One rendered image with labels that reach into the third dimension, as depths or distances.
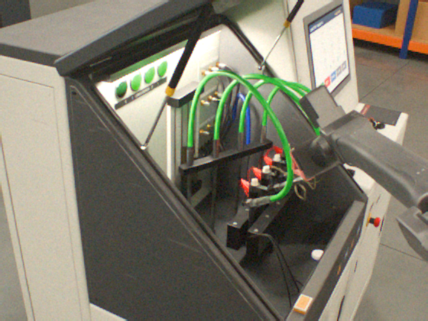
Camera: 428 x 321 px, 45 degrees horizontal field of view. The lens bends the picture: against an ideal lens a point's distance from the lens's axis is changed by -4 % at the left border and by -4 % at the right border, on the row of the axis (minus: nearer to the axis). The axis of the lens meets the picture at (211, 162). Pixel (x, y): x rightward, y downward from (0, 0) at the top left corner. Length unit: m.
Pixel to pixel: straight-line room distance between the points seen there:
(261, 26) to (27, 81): 0.75
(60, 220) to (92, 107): 0.37
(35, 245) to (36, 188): 0.21
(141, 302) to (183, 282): 0.18
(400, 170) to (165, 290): 0.80
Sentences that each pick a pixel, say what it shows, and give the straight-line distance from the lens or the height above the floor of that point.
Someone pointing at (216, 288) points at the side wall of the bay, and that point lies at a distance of 1.22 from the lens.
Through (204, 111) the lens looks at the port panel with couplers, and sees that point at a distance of 1.71.
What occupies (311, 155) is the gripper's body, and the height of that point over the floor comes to 1.38.
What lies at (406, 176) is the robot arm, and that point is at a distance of 0.63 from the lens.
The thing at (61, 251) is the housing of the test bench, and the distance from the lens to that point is 1.49.
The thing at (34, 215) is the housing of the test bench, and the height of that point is 1.03.
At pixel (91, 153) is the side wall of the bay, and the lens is 1.22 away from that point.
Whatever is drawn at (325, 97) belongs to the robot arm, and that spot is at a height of 1.51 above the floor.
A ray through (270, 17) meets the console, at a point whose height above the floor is 1.46.
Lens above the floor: 1.85
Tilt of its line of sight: 29 degrees down
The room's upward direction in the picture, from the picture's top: 2 degrees clockwise
